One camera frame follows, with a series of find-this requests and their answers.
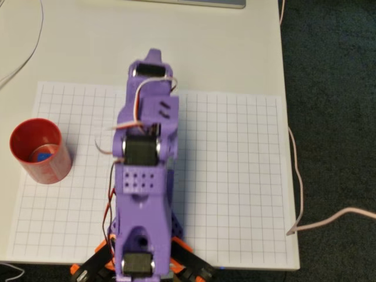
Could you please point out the purple gripper with servo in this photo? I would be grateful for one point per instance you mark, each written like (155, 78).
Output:
(150, 70)

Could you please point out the blue toy brick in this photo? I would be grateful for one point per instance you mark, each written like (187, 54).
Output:
(44, 157)

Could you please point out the purple robot arm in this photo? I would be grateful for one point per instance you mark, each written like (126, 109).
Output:
(141, 211)

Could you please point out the red cup with white print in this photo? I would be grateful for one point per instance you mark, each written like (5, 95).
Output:
(55, 170)

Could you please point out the silver laptop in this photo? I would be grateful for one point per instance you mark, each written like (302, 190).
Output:
(191, 3)

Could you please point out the white grid paper sheet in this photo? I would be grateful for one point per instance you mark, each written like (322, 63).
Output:
(235, 176)

